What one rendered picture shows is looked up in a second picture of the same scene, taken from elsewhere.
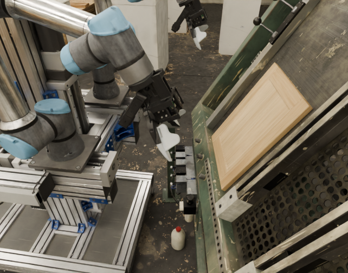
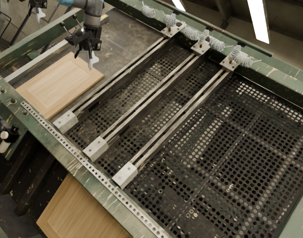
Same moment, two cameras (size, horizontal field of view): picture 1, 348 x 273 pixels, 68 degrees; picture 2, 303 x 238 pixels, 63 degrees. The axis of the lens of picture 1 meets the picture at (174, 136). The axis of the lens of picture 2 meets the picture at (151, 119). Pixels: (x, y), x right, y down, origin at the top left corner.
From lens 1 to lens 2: 1.10 m
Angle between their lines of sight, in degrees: 68
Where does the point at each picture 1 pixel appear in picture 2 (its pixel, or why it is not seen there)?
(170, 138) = (95, 58)
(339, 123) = (122, 80)
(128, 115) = (79, 38)
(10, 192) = not seen: outside the picture
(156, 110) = (94, 42)
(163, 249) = not seen: outside the picture
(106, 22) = not seen: outside the picture
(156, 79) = (99, 29)
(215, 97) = (3, 63)
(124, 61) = (98, 14)
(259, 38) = (48, 34)
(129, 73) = (96, 20)
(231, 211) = (67, 124)
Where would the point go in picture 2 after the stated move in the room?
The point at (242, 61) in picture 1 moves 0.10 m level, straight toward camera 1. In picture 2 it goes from (33, 44) to (37, 48)
